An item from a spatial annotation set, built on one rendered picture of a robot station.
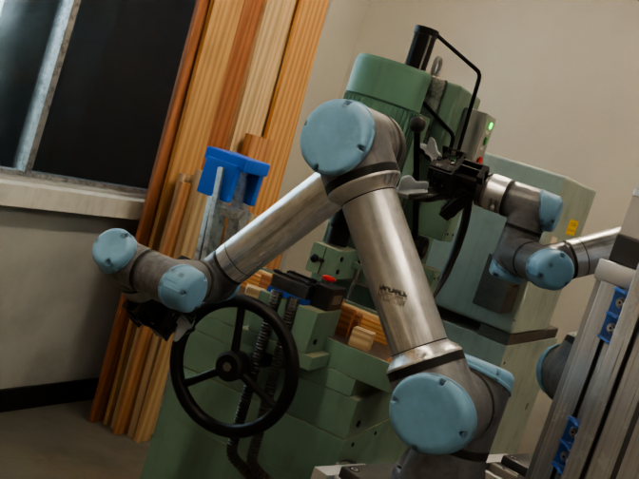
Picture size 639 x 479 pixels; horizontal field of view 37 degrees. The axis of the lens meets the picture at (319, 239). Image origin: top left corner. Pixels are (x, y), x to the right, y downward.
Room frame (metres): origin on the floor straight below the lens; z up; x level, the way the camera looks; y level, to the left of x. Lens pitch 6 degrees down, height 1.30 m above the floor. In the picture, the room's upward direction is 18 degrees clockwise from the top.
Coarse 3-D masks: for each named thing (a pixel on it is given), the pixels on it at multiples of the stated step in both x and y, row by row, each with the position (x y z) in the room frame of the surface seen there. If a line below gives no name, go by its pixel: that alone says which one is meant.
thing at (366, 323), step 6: (252, 276) 2.23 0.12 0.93; (258, 276) 2.23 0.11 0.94; (246, 282) 2.24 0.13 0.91; (252, 282) 2.23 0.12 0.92; (258, 282) 2.23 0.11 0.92; (366, 318) 2.12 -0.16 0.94; (360, 324) 2.12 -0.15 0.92; (366, 324) 2.12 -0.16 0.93; (372, 324) 2.12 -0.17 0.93; (378, 324) 2.11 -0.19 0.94; (372, 330) 2.11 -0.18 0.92; (378, 330) 2.11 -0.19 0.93; (378, 336) 2.11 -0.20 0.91; (384, 336) 2.10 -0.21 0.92; (378, 342) 2.10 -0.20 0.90; (384, 342) 2.10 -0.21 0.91
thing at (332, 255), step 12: (312, 252) 2.14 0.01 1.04; (324, 252) 2.13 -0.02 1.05; (336, 252) 2.12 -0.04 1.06; (348, 252) 2.17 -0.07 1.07; (312, 264) 2.14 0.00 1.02; (324, 264) 2.13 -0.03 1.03; (336, 264) 2.12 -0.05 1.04; (348, 264) 2.19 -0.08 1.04; (336, 276) 2.14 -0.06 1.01; (348, 276) 2.22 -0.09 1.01
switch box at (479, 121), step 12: (480, 120) 2.37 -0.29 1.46; (492, 120) 2.42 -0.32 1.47; (456, 132) 2.39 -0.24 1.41; (468, 132) 2.38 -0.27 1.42; (480, 132) 2.37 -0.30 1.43; (456, 144) 2.39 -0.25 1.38; (468, 144) 2.37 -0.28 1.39; (480, 144) 2.39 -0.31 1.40; (468, 156) 2.37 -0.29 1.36; (480, 156) 2.43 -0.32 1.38
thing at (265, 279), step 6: (264, 276) 2.13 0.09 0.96; (264, 282) 2.13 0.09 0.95; (264, 288) 2.13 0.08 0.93; (342, 306) 2.06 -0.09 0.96; (342, 312) 2.05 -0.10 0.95; (348, 312) 2.05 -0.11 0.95; (354, 312) 2.05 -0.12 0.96; (342, 318) 2.05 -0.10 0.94; (348, 318) 2.05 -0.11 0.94; (342, 324) 2.05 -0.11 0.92; (348, 324) 2.05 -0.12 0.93; (336, 330) 2.05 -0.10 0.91; (342, 330) 2.05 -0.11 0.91; (348, 330) 2.05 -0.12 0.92
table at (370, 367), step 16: (240, 288) 2.21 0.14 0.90; (224, 320) 2.08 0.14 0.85; (256, 336) 1.94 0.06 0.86; (336, 336) 2.02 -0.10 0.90; (272, 352) 1.92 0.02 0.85; (320, 352) 1.96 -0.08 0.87; (336, 352) 1.97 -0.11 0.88; (352, 352) 1.96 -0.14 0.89; (368, 352) 1.97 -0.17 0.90; (384, 352) 2.02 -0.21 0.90; (304, 368) 1.89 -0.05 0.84; (336, 368) 1.97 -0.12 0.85; (352, 368) 1.96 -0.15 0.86; (368, 368) 1.95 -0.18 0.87; (384, 368) 1.93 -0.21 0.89; (368, 384) 1.94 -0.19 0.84; (384, 384) 1.93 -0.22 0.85
